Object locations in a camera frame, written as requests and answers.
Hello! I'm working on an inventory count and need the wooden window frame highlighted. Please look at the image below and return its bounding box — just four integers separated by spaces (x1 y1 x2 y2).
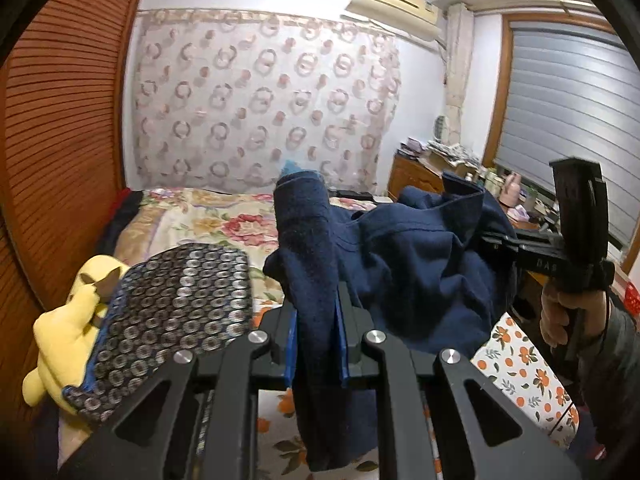
479 10 621 171

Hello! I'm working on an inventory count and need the open cardboard box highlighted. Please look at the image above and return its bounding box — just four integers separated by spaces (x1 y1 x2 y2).
429 149 482 177

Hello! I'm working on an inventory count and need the navy T-shirt with orange print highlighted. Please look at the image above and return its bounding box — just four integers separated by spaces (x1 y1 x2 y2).
262 170 522 472

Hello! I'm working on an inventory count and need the yellow plush toy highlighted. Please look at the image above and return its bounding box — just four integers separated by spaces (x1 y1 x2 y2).
22 255 132 429

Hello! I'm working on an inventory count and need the person's right forearm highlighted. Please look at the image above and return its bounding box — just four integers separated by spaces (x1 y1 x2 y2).
579 304 640 457

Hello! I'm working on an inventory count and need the dark red and black cloth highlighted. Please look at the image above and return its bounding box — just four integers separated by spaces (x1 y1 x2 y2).
95 187 147 257

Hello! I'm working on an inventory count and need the dark circle-patterned pillow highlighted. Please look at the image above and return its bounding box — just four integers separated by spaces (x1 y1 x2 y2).
62 242 254 424

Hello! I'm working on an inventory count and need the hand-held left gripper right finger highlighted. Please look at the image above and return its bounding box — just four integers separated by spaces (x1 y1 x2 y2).
334 285 581 480

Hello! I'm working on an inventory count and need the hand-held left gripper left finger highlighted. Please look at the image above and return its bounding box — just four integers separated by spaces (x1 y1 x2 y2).
57 305 301 480

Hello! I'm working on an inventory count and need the beige tied curtain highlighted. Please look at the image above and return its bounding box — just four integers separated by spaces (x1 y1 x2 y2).
441 2 474 150

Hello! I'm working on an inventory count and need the person's right hand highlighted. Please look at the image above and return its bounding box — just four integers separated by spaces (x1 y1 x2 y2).
539 287 609 350

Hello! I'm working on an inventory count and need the red basket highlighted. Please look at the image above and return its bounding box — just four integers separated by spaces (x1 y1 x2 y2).
621 280 640 317

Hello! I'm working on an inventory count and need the floral blanket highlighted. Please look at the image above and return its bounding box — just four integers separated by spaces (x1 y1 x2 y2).
112 187 397 302

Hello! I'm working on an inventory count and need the wooden sideboard cabinet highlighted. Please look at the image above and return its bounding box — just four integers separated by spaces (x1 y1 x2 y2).
387 152 626 281

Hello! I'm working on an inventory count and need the wooden louvered wardrobe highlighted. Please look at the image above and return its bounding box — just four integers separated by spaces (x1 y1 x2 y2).
0 0 157 413

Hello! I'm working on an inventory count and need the sheer circle-patterned curtain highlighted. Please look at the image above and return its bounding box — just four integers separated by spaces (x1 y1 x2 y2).
131 7 404 197

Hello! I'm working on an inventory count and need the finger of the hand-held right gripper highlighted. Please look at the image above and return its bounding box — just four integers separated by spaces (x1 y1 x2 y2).
478 231 522 267

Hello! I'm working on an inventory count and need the white air conditioner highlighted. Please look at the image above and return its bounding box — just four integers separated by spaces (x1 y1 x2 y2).
344 0 444 42

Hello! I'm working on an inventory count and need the grey window blind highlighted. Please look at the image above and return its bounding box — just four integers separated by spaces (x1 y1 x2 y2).
492 22 640 257

